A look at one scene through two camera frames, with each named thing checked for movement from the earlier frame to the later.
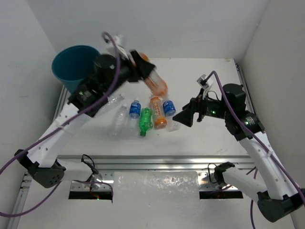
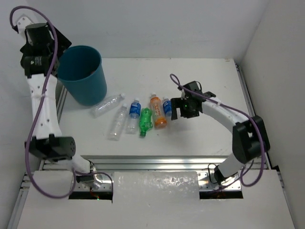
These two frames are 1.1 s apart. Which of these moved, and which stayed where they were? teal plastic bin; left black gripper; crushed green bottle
Moved: left black gripper
Stayed: teal plastic bin; crushed green bottle
